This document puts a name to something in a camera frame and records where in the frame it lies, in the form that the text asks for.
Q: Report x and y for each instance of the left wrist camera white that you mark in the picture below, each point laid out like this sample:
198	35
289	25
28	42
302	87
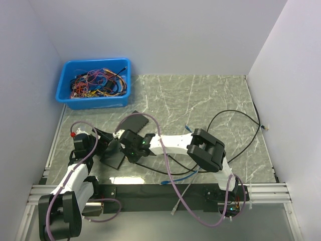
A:
77	132

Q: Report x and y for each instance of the aluminium rail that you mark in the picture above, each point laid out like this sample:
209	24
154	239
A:
259	193

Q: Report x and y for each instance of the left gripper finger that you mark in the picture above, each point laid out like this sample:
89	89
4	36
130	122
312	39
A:
102	149
104	136

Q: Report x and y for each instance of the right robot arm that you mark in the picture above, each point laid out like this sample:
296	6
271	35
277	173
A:
206	150

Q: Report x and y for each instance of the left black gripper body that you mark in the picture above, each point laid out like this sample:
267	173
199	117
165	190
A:
92	140

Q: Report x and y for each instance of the blue plastic bin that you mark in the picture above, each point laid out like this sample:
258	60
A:
95	83

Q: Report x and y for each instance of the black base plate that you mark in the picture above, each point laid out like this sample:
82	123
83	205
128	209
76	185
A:
155	197

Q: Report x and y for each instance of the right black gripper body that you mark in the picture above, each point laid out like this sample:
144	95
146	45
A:
132	154

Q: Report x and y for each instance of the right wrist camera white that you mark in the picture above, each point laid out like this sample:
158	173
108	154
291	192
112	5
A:
117	135

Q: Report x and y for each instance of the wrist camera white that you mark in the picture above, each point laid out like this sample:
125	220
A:
77	132
117	135

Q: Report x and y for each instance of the black network switch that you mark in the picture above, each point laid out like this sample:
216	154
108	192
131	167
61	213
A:
135	122
112	156

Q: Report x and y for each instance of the black ethernet cable short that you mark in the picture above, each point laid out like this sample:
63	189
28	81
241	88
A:
160	167

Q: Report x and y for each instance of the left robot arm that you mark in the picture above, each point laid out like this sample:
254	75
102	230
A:
60	212

